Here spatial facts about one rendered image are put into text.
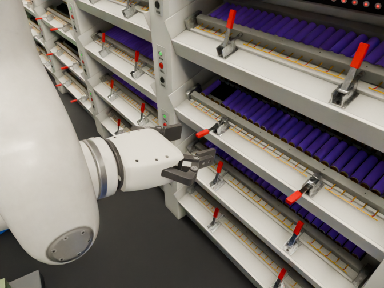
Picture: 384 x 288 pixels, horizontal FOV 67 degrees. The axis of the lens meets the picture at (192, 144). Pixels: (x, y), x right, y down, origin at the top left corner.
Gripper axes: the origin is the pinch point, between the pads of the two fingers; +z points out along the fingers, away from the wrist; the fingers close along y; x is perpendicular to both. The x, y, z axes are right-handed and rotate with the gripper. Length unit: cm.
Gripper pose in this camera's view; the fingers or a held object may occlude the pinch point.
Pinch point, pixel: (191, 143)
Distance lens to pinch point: 50.4
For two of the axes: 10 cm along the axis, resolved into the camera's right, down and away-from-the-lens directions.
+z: 7.7, -2.0, 6.1
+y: 6.2, 4.8, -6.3
